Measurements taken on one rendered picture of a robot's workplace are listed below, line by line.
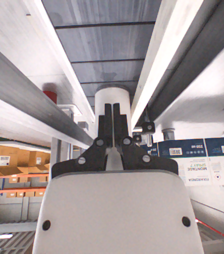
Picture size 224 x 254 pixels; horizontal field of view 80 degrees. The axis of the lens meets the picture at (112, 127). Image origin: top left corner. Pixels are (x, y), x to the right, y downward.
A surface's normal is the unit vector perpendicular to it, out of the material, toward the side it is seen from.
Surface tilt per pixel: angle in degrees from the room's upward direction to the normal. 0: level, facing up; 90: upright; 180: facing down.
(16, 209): 90
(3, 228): 90
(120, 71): 0
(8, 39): 0
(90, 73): 0
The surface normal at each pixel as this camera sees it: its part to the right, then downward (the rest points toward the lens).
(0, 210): 0.10, -0.25
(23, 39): 0.04, 0.97
